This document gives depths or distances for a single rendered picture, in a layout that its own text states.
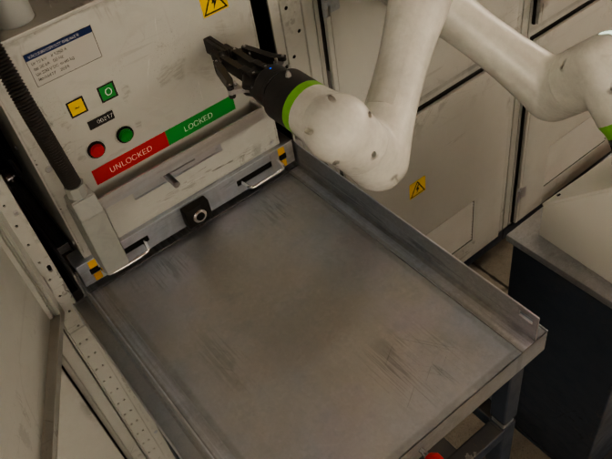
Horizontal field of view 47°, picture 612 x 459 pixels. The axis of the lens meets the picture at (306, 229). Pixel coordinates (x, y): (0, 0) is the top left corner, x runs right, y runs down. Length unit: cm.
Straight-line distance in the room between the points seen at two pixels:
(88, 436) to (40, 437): 44
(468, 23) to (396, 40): 30
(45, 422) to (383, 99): 82
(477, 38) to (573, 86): 21
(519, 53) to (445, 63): 34
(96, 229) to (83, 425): 60
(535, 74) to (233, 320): 78
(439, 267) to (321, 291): 23
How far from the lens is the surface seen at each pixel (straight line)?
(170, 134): 140
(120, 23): 127
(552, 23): 218
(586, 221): 146
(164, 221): 149
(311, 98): 109
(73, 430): 173
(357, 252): 141
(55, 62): 125
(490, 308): 132
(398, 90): 119
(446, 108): 190
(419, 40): 123
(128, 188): 136
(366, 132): 106
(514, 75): 153
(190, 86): 138
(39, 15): 126
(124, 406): 179
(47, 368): 143
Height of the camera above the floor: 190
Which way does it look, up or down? 45 degrees down
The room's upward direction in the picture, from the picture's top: 11 degrees counter-clockwise
